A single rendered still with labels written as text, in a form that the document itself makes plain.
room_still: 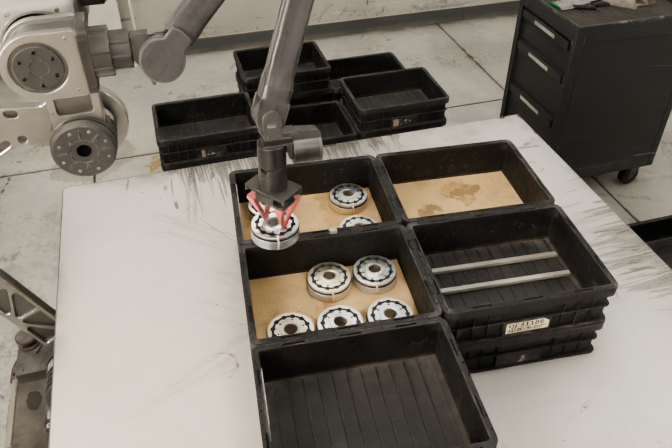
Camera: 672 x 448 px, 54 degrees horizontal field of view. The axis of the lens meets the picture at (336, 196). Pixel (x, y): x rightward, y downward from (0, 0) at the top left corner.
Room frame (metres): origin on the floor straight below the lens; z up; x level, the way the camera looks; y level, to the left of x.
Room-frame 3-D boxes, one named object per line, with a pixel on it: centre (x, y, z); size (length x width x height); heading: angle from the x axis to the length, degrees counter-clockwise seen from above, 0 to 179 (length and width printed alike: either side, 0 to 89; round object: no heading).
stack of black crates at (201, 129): (2.27, 0.52, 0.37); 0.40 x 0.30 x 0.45; 106
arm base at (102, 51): (1.06, 0.40, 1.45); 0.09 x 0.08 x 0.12; 16
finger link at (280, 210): (1.07, 0.12, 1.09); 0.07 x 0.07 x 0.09; 56
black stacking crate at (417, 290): (1.03, 0.00, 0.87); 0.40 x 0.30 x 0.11; 101
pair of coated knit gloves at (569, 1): (2.76, -1.04, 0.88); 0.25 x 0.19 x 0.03; 106
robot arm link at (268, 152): (1.08, 0.12, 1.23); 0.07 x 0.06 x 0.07; 106
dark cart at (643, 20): (2.72, -1.17, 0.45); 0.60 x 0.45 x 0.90; 106
